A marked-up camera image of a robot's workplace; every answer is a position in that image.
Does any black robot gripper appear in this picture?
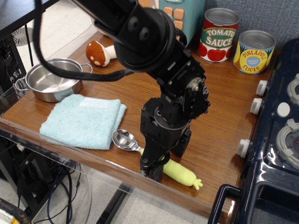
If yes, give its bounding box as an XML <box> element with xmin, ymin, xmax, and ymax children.
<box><xmin>139</xmin><ymin>98</ymin><xmax>192</xmax><ymax>182</ymax></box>

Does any spoon with green carrot handle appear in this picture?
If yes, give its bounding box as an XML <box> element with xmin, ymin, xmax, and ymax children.
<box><xmin>112</xmin><ymin>129</ymin><xmax>203</xmax><ymax>190</ymax></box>

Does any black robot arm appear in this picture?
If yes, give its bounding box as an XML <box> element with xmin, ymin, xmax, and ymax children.
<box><xmin>76</xmin><ymin>0</ymin><xmax>210</xmax><ymax>182</ymax></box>

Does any black table leg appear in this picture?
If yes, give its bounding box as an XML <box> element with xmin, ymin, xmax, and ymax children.
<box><xmin>96</xmin><ymin>189</ymin><xmax>127</xmax><ymax>224</ymax></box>

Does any light blue folded cloth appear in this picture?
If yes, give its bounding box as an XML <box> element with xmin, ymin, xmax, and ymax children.
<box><xmin>40</xmin><ymin>94</ymin><xmax>127</xmax><ymax>150</ymax></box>

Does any dark blue toy stove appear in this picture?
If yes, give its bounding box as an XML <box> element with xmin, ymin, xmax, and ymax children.
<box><xmin>208</xmin><ymin>39</ymin><xmax>299</xmax><ymax>224</ymax></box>

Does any plush brown mushroom toy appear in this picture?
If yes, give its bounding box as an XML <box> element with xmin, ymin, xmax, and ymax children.
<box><xmin>85</xmin><ymin>41</ymin><xmax>117</xmax><ymax>67</ymax></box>

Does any small stainless steel pot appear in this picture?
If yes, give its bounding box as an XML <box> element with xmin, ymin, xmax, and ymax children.
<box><xmin>15</xmin><ymin>64</ymin><xmax>82</xmax><ymax>103</ymax></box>

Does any yellow object at floor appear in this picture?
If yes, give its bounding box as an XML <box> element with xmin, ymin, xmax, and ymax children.
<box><xmin>0</xmin><ymin>198</ymin><xmax>32</xmax><ymax>224</ymax></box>

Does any pineapple slices can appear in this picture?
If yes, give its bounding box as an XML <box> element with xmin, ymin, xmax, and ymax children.
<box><xmin>233</xmin><ymin>30</ymin><xmax>277</xmax><ymax>75</ymax></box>

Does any teal toy microwave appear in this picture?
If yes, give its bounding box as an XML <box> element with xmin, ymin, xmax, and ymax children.
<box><xmin>90</xmin><ymin>0</ymin><xmax>206</xmax><ymax>49</ymax></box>

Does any tomato sauce can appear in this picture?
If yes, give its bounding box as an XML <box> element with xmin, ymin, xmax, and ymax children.
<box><xmin>198</xmin><ymin>7</ymin><xmax>240</xmax><ymax>63</ymax></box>

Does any black side desk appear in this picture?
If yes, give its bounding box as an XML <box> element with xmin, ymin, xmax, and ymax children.
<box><xmin>0</xmin><ymin>0</ymin><xmax>61</xmax><ymax>94</ymax></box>

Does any black floor cable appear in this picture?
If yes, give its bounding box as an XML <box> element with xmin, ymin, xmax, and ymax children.
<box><xmin>32</xmin><ymin>163</ymin><xmax>82</xmax><ymax>224</ymax></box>

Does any blue floor cable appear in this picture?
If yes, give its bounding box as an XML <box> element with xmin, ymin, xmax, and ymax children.
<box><xmin>46</xmin><ymin>167</ymin><xmax>73</xmax><ymax>224</ymax></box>

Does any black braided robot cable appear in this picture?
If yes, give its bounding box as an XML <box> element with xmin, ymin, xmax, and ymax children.
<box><xmin>32</xmin><ymin>0</ymin><xmax>135</xmax><ymax>82</ymax></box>

